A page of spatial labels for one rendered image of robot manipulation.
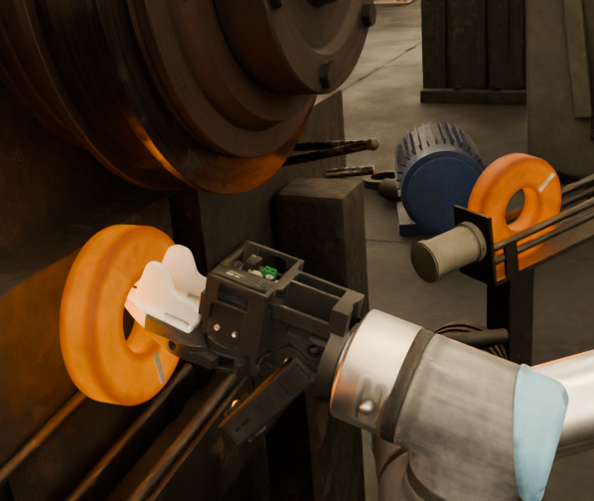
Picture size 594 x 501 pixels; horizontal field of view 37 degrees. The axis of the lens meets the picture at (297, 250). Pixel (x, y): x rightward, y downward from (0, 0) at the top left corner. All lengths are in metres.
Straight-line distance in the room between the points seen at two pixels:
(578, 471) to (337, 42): 1.32
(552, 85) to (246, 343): 3.03
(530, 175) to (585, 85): 2.26
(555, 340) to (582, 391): 1.66
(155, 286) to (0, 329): 0.13
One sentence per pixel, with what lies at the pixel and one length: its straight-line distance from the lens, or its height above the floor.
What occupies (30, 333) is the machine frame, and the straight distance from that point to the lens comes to 0.79.
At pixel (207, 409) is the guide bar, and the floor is 0.71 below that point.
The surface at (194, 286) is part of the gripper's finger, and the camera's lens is 0.76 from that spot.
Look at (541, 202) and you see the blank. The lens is 1.35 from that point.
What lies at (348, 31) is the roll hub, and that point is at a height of 1.02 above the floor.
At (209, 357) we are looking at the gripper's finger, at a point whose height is 0.82.
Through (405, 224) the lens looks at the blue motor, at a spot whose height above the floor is 0.04.
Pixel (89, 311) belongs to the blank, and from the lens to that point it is 0.72.
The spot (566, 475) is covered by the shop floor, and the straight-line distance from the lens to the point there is 1.98.
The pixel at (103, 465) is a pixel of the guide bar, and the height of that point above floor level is 0.69.
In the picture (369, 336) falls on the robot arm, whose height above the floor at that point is 0.84.
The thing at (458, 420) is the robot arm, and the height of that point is 0.80.
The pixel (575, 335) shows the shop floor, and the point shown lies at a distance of 2.52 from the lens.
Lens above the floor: 1.15
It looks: 22 degrees down
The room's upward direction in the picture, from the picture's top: 5 degrees counter-clockwise
